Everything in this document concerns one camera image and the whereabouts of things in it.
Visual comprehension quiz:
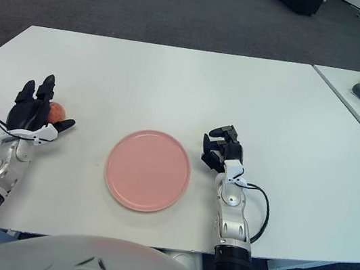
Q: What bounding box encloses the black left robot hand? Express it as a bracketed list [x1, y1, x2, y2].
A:
[4, 68, 83, 141]

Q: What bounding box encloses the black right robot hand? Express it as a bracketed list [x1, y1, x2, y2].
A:
[197, 120, 250, 177]

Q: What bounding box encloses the red yellow apple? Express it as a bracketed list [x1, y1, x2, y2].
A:
[46, 101, 69, 126]

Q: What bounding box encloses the pink round plate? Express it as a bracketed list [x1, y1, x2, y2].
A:
[98, 123, 198, 219]

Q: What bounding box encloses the grey robot torso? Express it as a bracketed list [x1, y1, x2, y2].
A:
[0, 219, 227, 270]

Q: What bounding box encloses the black ribbed box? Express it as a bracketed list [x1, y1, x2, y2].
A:
[253, 0, 328, 19]

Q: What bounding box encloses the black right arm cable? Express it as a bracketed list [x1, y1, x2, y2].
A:
[234, 181, 275, 247]

